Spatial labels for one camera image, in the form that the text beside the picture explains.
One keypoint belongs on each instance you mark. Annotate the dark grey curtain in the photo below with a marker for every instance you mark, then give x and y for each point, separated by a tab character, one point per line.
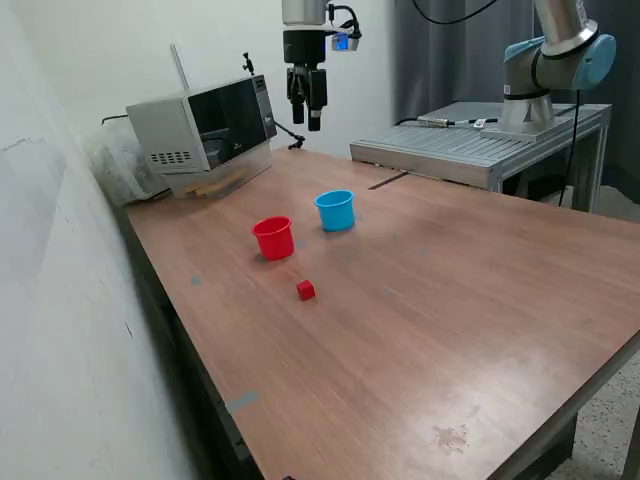
450	60

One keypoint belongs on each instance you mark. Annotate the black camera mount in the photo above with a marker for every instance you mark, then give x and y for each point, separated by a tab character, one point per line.
247	62

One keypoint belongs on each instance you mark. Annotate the clear plastic box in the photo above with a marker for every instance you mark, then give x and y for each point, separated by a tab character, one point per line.
250	165

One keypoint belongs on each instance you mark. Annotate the dark tape strip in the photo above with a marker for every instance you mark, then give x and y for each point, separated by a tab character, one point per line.
387	180

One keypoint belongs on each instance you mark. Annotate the clear plastic bag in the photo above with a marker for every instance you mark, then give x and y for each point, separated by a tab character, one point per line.
115	165

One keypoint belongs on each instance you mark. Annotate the red cube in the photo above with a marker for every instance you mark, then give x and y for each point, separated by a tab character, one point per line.
305	291

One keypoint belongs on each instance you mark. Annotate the blue plastic cup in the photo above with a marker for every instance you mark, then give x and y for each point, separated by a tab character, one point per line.
336	217

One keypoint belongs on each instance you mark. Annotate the red plastic cup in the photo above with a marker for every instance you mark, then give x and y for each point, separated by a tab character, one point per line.
274	245

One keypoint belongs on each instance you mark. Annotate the silver microwave oven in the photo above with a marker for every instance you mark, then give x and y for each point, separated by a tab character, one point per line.
165	130

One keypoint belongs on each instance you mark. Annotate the wooden sticks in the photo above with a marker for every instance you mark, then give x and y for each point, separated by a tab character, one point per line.
215	186

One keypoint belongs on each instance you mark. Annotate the metal cylinder connector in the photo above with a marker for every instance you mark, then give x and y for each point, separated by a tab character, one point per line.
435	120

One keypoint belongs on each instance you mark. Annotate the aluminium robot base platform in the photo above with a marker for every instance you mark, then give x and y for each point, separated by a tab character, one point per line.
450	145

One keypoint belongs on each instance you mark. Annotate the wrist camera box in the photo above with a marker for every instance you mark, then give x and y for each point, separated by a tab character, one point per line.
344	42

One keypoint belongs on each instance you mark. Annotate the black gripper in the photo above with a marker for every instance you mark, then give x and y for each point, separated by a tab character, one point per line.
304	47

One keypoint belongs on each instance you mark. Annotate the silver blue-capped robot arm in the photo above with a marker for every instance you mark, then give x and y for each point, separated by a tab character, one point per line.
560	65

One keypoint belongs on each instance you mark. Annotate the small white tag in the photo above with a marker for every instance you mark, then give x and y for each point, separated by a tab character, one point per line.
479	123

